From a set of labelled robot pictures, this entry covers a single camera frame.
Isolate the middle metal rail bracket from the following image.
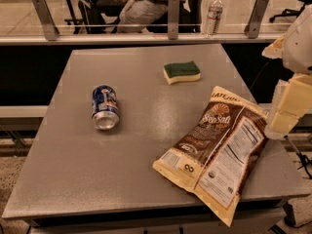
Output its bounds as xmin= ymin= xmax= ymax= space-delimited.
xmin=168 ymin=0 xmax=179 ymax=40

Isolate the metal rail bracket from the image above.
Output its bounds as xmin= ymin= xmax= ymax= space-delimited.
xmin=31 ymin=0 xmax=59 ymax=41
xmin=244 ymin=0 xmax=269 ymax=39
xmin=168 ymin=0 xmax=179 ymax=40

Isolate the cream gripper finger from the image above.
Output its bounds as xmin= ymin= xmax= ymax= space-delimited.
xmin=264 ymin=73 xmax=312 ymax=139
xmin=261 ymin=35 xmax=285 ymax=59

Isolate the seated person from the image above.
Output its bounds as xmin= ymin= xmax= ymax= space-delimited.
xmin=117 ymin=0 xmax=169 ymax=33

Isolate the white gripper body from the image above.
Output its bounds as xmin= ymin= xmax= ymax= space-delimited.
xmin=282 ymin=5 xmax=312 ymax=74

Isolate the right metal rail bracket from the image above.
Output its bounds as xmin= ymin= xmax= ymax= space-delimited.
xmin=244 ymin=0 xmax=269 ymax=39

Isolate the clear plastic water bottle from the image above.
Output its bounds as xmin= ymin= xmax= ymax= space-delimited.
xmin=206 ymin=0 xmax=223 ymax=36

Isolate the blue pepsi can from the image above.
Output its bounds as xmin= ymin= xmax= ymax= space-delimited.
xmin=92 ymin=85 xmax=120 ymax=131

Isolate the glass barrier panel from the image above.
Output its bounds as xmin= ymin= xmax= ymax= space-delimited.
xmin=0 ymin=0 xmax=312 ymax=37

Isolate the sea salt chips bag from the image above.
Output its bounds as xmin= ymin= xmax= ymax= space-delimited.
xmin=153 ymin=86 xmax=267 ymax=225

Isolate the left metal rail bracket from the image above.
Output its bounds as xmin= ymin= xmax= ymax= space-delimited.
xmin=31 ymin=0 xmax=59 ymax=41

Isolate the green yellow sponge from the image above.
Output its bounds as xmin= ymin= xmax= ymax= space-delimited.
xmin=164 ymin=61 xmax=201 ymax=85

